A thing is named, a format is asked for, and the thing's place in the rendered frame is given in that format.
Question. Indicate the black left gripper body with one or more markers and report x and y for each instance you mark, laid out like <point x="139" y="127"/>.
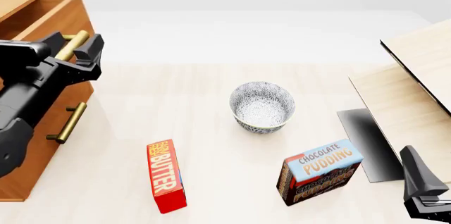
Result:
<point x="75" y="72"/>

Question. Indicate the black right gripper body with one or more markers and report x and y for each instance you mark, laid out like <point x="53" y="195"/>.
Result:
<point x="430" y="208"/>

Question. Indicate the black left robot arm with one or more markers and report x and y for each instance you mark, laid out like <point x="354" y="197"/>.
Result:
<point x="19" y="102"/>

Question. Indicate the red butter box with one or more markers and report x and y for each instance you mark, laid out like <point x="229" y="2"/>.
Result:
<point x="165" y="173"/>

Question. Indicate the wooden drawer front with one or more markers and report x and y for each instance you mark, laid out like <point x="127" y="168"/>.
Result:
<point x="49" y="160"/>

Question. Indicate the pale wooden shelf unit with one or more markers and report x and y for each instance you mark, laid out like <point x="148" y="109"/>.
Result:
<point x="401" y="107"/>

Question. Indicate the wooden drawer with light interior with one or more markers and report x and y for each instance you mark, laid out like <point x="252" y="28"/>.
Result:
<point x="67" y="18"/>

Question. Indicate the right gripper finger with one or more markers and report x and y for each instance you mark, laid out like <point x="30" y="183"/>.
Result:
<point x="417" y="176"/>

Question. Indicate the chocolate pudding box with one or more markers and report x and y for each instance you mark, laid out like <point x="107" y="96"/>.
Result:
<point x="317" y="173"/>

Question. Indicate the grey patterned bowl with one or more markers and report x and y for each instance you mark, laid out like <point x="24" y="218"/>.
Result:
<point x="262" y="107"/>

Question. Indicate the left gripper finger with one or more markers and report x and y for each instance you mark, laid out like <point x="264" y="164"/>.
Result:
<point x="91" y="53"/>
<point x="56" y="41"/>

